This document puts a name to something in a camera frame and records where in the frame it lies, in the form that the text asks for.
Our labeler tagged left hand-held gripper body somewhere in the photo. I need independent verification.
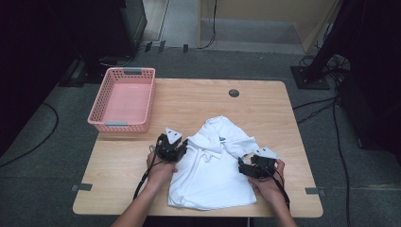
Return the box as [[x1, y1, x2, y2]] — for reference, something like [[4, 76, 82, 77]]
[[155, 127, 189, 164]]

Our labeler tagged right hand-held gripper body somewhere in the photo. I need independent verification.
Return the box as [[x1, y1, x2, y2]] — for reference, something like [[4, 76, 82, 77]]
[[249, 146, 280, 181]]

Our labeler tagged white polo shirt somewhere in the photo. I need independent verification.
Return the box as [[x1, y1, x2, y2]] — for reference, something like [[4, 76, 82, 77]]
[[167, 114, 260, 212]]

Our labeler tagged person's right hand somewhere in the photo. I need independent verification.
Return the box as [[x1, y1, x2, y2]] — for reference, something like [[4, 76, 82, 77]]
[[248, 158, 287, 206]]

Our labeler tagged person's left hand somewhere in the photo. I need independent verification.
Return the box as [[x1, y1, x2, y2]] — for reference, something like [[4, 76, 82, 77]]
[[146, 150, 179, 192]]

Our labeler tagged pink plastic basket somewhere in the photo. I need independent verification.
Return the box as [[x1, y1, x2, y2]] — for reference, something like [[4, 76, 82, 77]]
[[87, 66, 157, 134]]

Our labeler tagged grey tape strip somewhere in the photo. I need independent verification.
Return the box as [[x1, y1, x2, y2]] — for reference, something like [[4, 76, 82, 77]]
[[305, 187, 326, 196], [70, 183, 94, 192]]

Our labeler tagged black metal stand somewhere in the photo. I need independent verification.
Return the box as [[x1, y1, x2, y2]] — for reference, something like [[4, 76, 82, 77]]
[[289, 0, 370, 91]]

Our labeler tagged dark equipment case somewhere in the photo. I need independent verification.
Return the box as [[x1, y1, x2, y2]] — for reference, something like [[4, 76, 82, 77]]
[[335, 72, 401, 159]]

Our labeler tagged large dark cabinet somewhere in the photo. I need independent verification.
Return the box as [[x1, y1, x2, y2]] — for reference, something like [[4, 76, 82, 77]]
[[58, 0, 148, 88]]

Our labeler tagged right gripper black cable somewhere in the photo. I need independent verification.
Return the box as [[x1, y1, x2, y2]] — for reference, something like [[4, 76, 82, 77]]
[[264, 164, 291, 211]]

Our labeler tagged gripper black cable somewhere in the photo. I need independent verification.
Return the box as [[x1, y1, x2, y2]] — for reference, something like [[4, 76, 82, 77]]
[[132, 150, 165, 201], [264, 164, 291, 211]]

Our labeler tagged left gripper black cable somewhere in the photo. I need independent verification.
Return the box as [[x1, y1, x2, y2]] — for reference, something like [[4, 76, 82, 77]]
[[132, 150, 165, 201]]

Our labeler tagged short black floor cable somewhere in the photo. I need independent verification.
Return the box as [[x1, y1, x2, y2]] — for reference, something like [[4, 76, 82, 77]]
[[292, 96, 339, 111], [297, 102, 337, 125]]

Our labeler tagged curved black floor cable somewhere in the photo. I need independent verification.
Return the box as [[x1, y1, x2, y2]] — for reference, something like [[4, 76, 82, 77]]
[[0, 101, 60, 168]]

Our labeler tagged hanging black cable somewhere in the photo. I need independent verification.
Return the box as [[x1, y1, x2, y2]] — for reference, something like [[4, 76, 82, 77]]
[[198, 0, 218, 50]]

